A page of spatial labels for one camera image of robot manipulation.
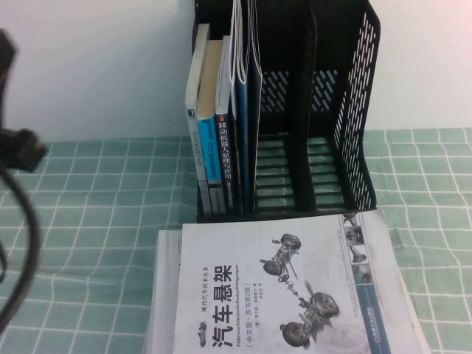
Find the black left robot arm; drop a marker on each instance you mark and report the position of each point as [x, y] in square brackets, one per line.
[6, 51]

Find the black spine robotics book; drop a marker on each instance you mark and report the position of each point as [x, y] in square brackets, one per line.
[225, 147]

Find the white car suspension book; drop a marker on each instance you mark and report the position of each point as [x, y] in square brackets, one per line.
[239, 250]

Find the white spine book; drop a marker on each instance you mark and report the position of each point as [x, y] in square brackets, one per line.
[193, 92]

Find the white book under stack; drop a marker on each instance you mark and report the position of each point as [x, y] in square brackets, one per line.
[166, 295]

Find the black plastic book holder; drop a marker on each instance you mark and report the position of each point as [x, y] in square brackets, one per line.
[324, 44]

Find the thin dark blue booklet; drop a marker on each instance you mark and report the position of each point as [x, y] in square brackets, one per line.
[248, 129]

